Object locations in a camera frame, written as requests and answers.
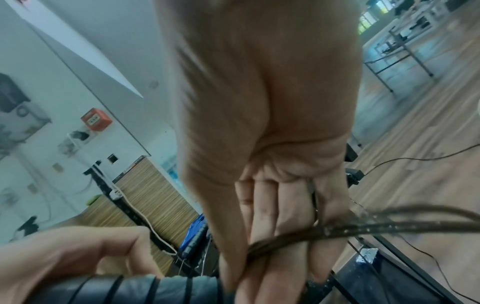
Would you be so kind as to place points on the person's right hand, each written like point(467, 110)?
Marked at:
point(262, 89)

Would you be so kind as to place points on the person's left hand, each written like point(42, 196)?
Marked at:
point(56, 252)

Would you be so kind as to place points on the blue bin lid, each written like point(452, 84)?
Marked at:
point(185, 242)

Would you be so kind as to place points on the red alarm box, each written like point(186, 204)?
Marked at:
point(95, 119)

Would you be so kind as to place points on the white socket with plug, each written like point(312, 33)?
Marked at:
point(78, 136)

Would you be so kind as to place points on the white folding table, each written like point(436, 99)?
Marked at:
point(405, 20)

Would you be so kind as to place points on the crumpled white wrapper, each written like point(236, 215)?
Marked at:
point(366, 255)

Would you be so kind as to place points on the black glossy low table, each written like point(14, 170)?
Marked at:
point(393, 276)

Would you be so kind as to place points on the white wall socket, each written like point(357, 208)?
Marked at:
point(116, 194)

